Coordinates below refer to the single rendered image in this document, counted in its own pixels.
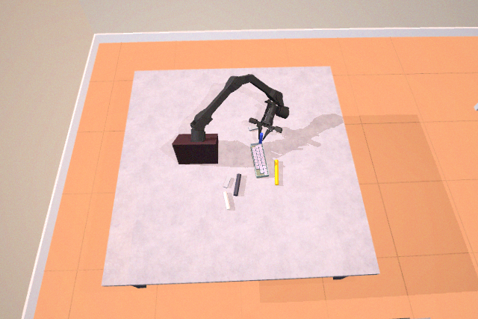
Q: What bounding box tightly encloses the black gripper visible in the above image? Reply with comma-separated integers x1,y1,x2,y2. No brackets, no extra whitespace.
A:
249,111,282,141

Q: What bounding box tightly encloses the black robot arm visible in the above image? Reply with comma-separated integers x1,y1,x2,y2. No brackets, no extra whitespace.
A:
190,74,289,142

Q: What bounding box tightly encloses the keyboard with white letter keys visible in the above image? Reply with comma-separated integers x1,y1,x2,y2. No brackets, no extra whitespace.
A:
250,143,269,179

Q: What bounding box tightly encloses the black cylinder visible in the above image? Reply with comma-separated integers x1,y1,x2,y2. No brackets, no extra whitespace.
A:
233,173,241,196

